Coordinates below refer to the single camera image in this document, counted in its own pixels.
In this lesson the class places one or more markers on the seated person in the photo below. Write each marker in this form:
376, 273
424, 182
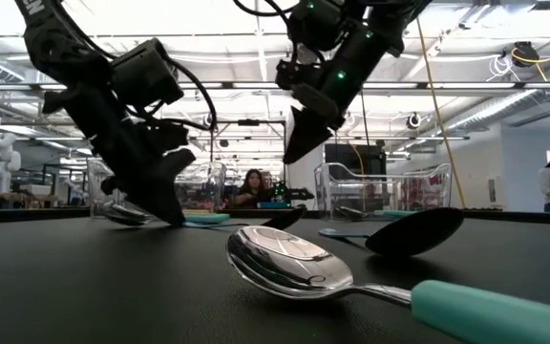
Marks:
253, 188

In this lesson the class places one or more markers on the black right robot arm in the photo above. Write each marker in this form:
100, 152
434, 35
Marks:
323, 24

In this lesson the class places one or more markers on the black monitor screen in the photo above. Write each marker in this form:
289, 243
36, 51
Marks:
351, 160

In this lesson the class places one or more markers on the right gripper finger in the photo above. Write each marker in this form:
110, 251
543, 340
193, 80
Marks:
306, 138
315, 102

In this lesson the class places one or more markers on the black background robot arm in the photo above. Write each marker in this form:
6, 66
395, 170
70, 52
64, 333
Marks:
299, 193

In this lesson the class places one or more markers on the black rig frame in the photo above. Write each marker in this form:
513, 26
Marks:
248, 122

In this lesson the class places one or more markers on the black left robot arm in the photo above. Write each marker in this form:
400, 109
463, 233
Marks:
60, 52

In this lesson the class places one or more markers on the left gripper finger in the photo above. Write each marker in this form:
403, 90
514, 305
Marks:
151, 200
177, 165

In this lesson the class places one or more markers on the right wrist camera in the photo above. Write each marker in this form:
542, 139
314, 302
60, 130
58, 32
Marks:
288, 74

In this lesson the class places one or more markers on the white square column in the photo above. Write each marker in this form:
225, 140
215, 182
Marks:
310, 177

